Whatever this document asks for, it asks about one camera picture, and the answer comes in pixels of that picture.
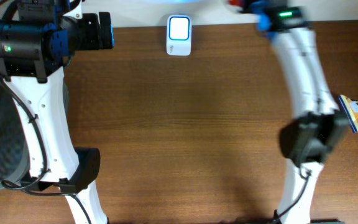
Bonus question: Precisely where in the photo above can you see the red snack packet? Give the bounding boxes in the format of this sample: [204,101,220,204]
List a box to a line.
[227,0,245,11]

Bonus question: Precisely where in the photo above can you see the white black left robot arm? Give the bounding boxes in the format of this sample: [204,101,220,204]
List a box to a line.
[0,1,114,223]

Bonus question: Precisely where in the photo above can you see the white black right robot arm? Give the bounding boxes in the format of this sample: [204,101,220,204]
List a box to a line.
[249,1,348,223]

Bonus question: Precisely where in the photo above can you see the white barcode scanner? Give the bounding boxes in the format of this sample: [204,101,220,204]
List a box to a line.
[166,15,192,56]

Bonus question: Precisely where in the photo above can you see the grey plastic lattice basket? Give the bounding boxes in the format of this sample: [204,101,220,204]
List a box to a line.
[0,67,80,195]

